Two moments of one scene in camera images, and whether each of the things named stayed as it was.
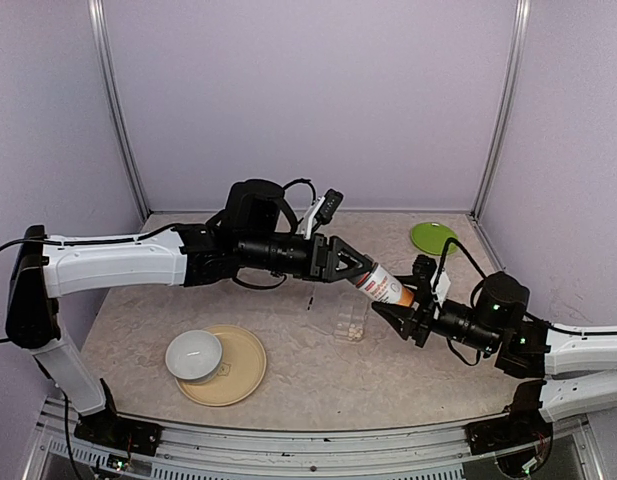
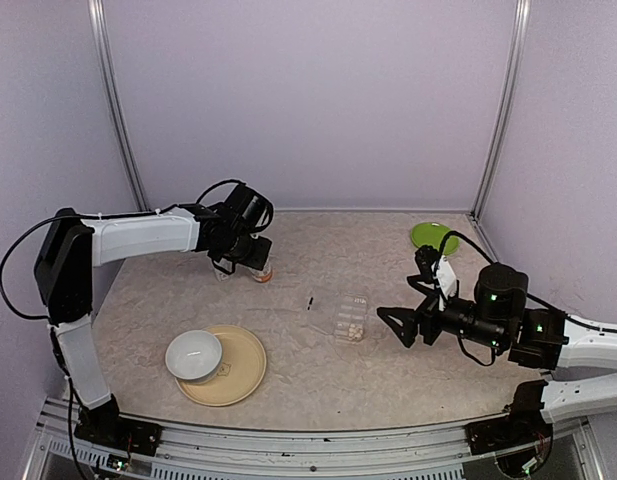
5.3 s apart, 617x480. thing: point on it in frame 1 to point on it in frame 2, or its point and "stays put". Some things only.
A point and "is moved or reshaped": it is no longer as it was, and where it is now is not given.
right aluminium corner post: x=502 y=115 stays put
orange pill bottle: x=384 y=285 is moved or reshaped
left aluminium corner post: x=98 y=18 stays put
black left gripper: x=324 y=258 to x=258 y=259
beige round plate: x=243 y=369 stays put
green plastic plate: x=432 y=237 stays put
